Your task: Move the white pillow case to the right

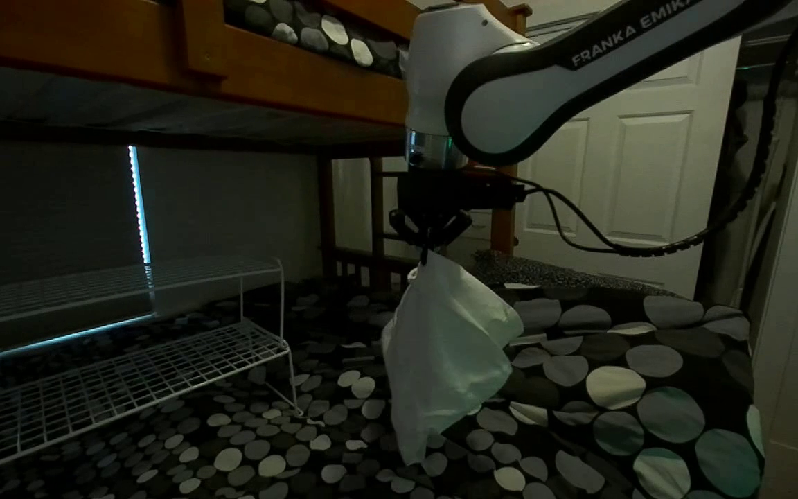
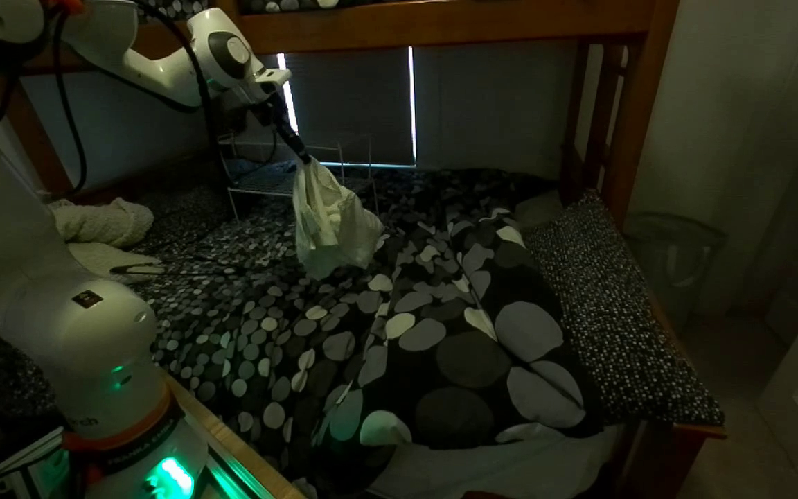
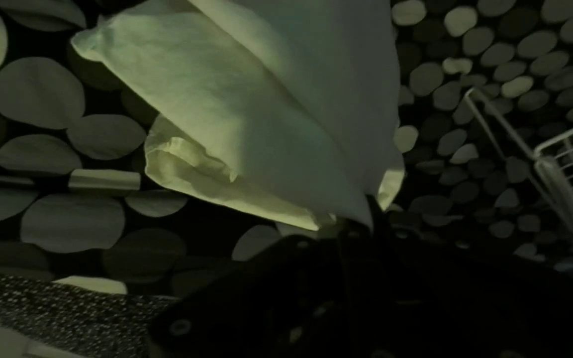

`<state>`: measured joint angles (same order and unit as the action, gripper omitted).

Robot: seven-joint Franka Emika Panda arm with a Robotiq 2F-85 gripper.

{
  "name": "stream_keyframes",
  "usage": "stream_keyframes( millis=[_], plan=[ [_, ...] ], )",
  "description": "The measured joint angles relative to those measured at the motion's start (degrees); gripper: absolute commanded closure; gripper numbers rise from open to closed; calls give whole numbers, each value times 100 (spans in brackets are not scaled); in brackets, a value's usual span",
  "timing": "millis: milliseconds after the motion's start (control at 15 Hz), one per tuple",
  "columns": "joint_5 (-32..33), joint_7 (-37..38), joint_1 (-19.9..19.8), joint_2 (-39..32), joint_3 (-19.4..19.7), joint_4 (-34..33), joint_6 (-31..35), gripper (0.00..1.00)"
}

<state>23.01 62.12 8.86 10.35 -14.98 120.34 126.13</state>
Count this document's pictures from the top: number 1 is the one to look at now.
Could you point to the grey window blind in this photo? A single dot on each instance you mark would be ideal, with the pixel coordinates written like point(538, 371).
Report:
point(48, 211)

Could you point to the black duvet with grey circles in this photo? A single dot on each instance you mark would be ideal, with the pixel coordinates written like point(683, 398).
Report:
point(620, 389)

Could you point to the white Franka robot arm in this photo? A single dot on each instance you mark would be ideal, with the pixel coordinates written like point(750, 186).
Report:
point(547, 84)

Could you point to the black speckled pillow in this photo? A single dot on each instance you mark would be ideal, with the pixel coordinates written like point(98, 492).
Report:
point(547, 274)

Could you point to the wooden bunk bed frame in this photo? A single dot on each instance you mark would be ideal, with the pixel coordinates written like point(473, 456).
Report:
point(277, 78)

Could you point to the white pillow case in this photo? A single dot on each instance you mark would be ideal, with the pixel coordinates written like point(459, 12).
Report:
point(443, 349)

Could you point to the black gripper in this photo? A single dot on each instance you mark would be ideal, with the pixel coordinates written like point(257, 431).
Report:
point(443, 193)

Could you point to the white panel door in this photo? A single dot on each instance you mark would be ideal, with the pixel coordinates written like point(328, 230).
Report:
point(649, 166)

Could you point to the dotted bedding of bunk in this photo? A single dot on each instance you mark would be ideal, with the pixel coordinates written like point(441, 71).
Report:
point(324, 32)

